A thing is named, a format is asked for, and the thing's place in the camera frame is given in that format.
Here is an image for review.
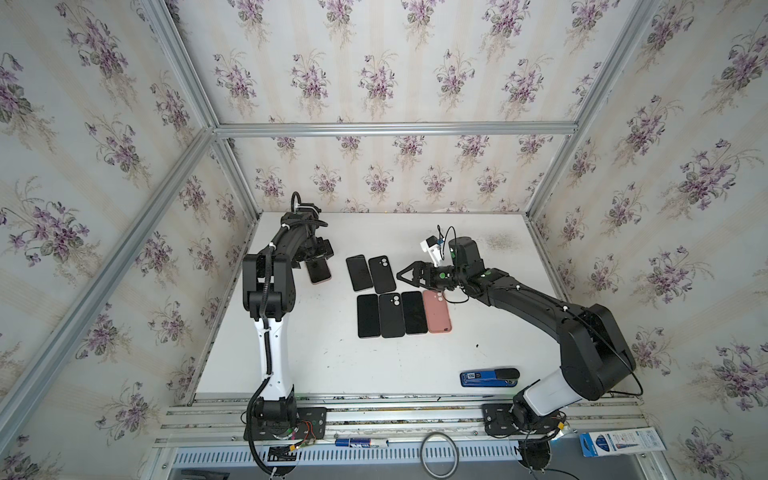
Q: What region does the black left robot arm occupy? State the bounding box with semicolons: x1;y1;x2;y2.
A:
241;200;333;442

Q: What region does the pink-cased phone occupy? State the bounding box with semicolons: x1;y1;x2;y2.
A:
306;258;332;285
422;290;452;334

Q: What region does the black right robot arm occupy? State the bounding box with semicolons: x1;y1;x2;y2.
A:
396;236;636;437

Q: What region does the black smartphone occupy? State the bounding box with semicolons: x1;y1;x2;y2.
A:
356;294;381;338

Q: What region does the blue black box cutter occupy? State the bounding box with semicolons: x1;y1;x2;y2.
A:
459;367;520;388

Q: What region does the purple smartphone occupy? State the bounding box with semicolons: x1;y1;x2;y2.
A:
402;291;428;335

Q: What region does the black phone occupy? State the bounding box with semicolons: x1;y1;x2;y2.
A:
345;255;373;292

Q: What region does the black phone case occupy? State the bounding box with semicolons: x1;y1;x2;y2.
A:
368;255;397;294
378;292;405;338

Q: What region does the blue marker pen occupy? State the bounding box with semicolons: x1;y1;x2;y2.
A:
334;438;389;449

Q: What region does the blue white cardboard box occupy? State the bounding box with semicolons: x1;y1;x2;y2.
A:
579;427;666;458

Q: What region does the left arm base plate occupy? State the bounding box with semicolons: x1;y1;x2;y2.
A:
243;407;327;442

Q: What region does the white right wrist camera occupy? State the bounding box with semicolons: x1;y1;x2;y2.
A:
420;235;445;267

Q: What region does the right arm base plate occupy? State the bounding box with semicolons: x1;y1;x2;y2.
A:
481;403;566;437

